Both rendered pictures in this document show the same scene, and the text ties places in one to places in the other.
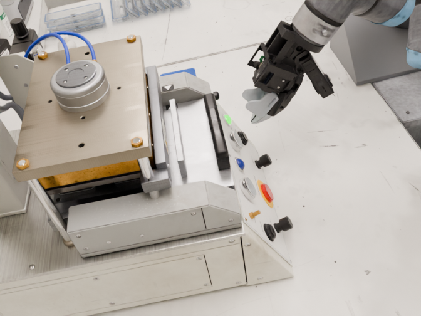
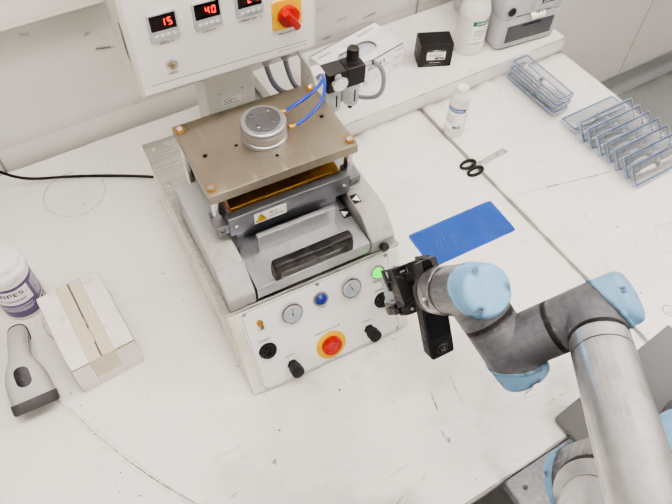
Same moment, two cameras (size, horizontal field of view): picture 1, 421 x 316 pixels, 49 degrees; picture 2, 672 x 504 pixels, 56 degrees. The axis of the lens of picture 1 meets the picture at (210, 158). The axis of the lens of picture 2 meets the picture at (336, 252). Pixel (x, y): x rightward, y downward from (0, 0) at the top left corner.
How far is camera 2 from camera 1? 0.75 m
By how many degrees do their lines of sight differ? 38
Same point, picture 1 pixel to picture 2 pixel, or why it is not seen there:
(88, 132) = (219, 154)
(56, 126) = (222, 132)
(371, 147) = (446, 448)
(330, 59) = not seen: hidden behind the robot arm
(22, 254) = (178, 174)
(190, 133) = (312, 238)
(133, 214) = (198, 223)
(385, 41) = not seen: hidden behind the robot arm
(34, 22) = (515, 52)
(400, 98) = not seen: hidden behind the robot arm
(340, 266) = (275, 435)
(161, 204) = (211, 238)
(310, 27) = (422, 283)
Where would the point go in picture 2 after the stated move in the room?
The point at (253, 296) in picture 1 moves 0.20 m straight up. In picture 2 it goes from (227, 366) to (214, 313)
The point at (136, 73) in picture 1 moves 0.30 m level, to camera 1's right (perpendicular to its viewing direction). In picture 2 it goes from (299, 160) to (388, 299)
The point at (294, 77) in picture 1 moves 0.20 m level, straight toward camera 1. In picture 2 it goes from (405, 304) to (284, 324)
